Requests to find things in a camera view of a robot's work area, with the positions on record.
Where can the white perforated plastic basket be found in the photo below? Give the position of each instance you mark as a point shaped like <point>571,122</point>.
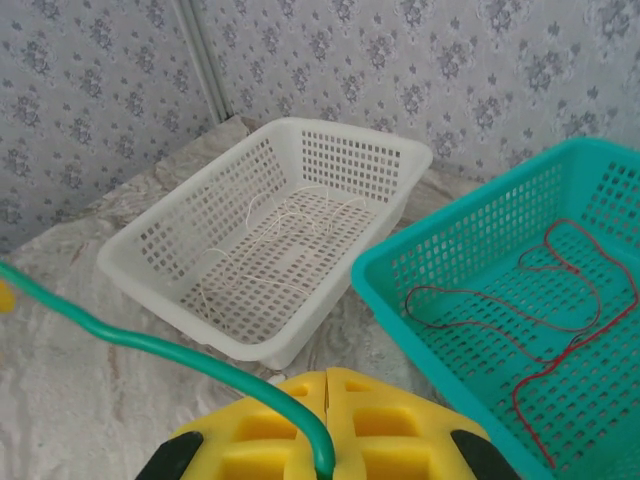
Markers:
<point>210,235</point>

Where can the aluminium frame post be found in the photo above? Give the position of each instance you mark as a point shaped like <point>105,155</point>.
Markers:
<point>202,60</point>

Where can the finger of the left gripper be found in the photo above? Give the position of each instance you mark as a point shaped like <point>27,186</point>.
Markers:
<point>5,297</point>

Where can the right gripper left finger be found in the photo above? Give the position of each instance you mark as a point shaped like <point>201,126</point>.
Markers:
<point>240,440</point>

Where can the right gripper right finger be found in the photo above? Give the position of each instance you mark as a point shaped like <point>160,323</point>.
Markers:
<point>400,430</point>

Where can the teal perforated plastic basket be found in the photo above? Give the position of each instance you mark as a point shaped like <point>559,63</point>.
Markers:
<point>480,320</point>

